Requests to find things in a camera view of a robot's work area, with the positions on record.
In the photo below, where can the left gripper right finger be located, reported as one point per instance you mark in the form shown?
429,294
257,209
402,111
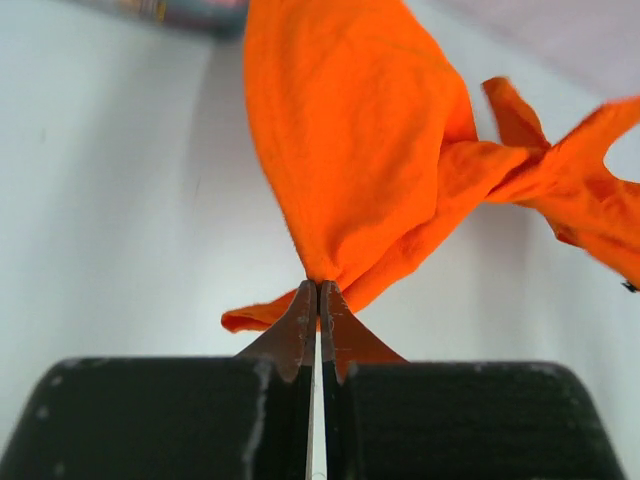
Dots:
388,418

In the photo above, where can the teal plastic basket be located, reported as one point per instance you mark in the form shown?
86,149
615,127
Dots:
215,17

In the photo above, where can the orange t-shirt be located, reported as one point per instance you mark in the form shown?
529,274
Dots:
366,133

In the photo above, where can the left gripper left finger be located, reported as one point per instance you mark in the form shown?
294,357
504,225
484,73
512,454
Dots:
240,417

